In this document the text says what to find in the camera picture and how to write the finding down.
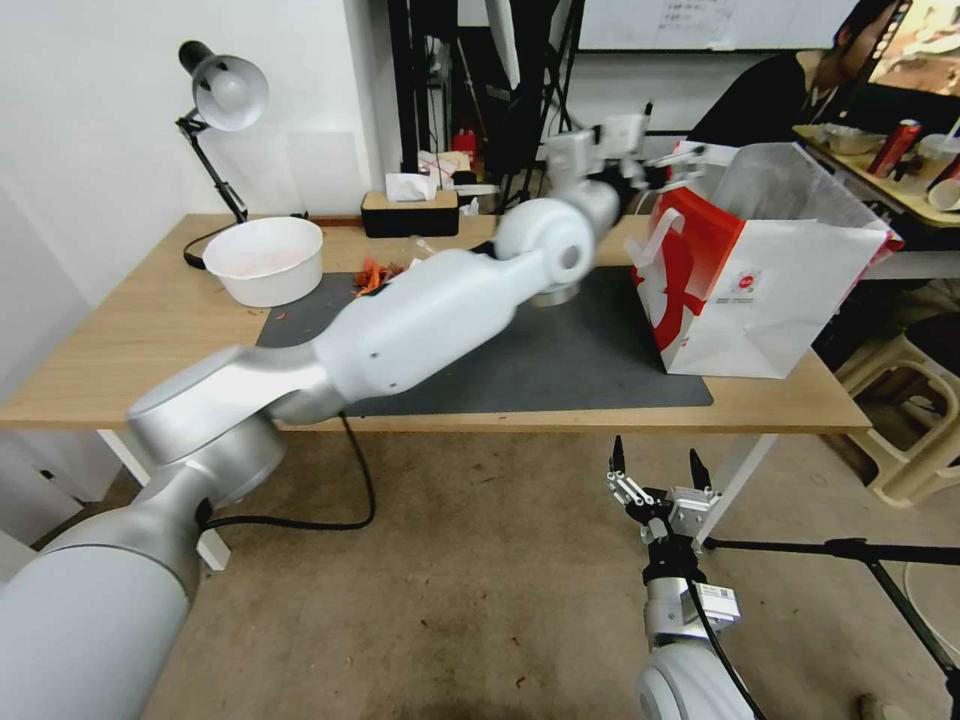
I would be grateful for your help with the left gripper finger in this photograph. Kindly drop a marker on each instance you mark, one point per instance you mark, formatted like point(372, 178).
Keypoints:
point(686, 175)
point(679, 155)

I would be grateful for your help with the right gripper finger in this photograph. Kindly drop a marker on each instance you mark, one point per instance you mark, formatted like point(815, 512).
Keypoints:
point(697, 501)
point(628, 486)

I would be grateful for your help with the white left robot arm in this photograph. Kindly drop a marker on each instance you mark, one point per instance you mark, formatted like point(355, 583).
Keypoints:
point(420, 322)

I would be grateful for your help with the red and white delivery bag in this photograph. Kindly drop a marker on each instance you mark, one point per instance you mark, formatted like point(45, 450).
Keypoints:
point(750, 285)

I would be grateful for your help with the small red box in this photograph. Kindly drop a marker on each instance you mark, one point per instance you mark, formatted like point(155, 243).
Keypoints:
point(466, 142)

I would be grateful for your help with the black tissue box wooden lid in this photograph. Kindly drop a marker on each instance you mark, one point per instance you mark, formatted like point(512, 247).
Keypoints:
point(411, 211)

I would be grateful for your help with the person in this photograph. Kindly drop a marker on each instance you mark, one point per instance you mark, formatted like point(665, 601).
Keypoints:
point(780, 90)

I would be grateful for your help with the white whiteboard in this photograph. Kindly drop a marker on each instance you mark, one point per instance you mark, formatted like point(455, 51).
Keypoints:
point(675, 22)

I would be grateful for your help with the dark grey desk mat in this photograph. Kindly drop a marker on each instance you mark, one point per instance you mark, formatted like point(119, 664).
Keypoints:
point(555, 360)

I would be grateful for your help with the clear bowl on side desk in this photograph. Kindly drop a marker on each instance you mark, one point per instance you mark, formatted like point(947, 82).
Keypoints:
point(846, 138)

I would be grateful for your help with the black tripod stand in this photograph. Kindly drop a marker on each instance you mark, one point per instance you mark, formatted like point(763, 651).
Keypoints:
point(862, 555)

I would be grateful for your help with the red drink can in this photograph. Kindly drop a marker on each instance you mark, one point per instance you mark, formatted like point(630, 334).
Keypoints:
point(895, 148)

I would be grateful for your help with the wooden side desk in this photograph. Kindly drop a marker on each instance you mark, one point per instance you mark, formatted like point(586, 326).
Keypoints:
point(900, 187)

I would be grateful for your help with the black metal rack stand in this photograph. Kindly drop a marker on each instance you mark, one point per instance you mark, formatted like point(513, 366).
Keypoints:
point(420, 82)

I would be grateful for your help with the beige plastic stool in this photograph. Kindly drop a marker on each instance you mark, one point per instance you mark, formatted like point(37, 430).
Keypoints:
point(911, 420)

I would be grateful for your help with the white paper cup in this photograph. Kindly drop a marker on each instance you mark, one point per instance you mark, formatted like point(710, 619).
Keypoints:
point(946, 195)

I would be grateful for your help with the computer monitor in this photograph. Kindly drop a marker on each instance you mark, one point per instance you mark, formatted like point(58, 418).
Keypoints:
point(919, 45)

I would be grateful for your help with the orange food scraps pile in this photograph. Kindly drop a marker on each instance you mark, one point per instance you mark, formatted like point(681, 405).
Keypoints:
point(373, 274)

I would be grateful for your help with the white plastic bowl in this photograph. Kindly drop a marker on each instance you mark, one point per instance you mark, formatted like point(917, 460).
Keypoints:
point(264, 259)

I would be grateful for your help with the black desk lamp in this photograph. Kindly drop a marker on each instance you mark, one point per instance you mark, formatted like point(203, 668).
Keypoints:
point(225, 94)

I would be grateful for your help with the wooden table white legs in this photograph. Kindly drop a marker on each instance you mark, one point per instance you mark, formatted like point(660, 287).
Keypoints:
point(112, 352)

